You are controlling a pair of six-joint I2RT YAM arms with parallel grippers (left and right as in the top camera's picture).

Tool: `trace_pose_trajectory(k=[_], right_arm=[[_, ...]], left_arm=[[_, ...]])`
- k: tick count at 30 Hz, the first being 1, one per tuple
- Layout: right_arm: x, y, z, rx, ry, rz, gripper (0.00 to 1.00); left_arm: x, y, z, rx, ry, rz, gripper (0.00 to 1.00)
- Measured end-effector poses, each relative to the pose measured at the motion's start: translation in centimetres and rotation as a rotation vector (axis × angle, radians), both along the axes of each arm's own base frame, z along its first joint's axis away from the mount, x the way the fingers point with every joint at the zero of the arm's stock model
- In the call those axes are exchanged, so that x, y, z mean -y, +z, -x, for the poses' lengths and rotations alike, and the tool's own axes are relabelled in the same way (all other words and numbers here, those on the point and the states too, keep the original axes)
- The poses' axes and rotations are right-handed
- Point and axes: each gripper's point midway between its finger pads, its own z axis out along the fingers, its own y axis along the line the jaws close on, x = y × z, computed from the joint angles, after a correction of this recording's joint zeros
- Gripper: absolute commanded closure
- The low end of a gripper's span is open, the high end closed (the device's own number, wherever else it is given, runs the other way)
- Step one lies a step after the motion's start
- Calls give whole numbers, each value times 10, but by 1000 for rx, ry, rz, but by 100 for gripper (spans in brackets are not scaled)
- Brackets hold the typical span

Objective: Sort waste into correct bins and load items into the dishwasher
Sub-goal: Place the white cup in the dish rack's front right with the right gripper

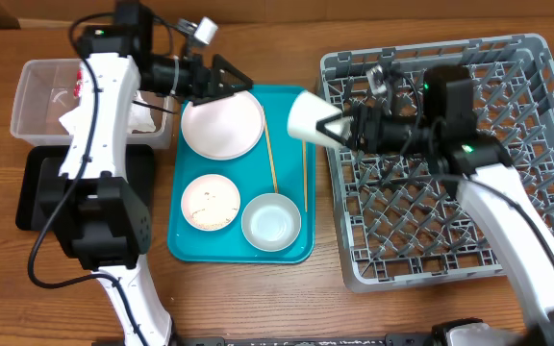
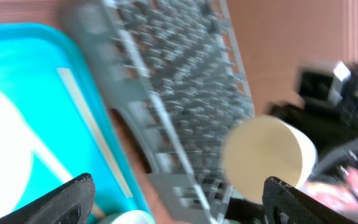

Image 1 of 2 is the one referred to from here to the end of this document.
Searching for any pale green plastic cup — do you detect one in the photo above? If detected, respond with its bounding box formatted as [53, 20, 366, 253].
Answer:
[287, 91, 343, 144]

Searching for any white paper napkin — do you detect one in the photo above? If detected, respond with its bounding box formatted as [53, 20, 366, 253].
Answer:
[59, 104, 156, 136]

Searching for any red snack wrapper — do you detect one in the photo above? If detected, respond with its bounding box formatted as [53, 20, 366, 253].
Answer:
[73, 68, 84, 99]

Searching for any small pink bowl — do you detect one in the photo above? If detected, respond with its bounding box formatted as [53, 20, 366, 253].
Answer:
[181, 174, 241, 232]

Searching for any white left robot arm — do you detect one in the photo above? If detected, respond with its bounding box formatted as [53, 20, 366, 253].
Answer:
[37, 1, 253, 345]

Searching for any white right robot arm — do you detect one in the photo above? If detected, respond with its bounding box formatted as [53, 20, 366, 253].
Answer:
[315, 65, 554, 345]

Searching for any grey dishwasher rack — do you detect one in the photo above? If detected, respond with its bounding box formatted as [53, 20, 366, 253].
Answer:
[318, 34, 554, 293]

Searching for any clear plastic waste bin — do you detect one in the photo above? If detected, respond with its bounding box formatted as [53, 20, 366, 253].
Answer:
[11, 59, 174, 149]

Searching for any wooden chopstick right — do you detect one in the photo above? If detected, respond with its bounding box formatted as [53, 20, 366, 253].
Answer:
[302, 140, 308, 212]

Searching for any wooden chopstick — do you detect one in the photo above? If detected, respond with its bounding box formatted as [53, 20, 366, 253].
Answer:
[262, 106, 279, 194]
[302, 140, 308, 212]

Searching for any large pink plate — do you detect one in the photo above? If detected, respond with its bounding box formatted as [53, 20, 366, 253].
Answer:
[181, 91, 265, 161]

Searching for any wooden chopstick left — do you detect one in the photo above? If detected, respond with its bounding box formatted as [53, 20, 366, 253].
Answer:
[262, 106, 279, 194]

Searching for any black plastic tray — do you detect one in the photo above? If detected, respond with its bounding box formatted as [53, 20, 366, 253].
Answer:
[15, 144, 156, 231]

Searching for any grey green bowl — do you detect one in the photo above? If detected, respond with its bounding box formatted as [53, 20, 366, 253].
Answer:
[241, 193, 302, 253]

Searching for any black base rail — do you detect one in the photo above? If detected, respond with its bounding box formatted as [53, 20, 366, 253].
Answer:
[91, 316, 547, 346]

